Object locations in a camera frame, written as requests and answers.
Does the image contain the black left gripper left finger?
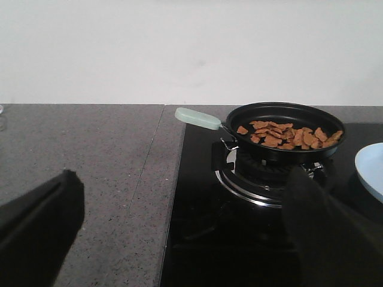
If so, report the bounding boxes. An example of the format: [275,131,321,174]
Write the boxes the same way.
[1,170,84,286]

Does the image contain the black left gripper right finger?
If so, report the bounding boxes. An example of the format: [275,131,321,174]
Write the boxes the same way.
[282,167,382,286]

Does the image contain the light blue plate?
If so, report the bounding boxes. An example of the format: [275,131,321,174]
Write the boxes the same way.
[354,142,383,203]

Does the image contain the brown meat pieces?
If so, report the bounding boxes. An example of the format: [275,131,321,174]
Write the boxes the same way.
[236,121,344,150]

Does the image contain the black frying pan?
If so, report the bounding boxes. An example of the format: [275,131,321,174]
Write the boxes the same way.
[175,102,345,163]

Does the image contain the left black gas burner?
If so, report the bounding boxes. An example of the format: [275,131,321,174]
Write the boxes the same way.
[211,140,336,209]

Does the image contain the black glass cooktop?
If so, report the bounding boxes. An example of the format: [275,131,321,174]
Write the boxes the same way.
[160,123,382,286]

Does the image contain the wire pan support ring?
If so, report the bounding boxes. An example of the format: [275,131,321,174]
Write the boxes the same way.
[220,124,240,152]

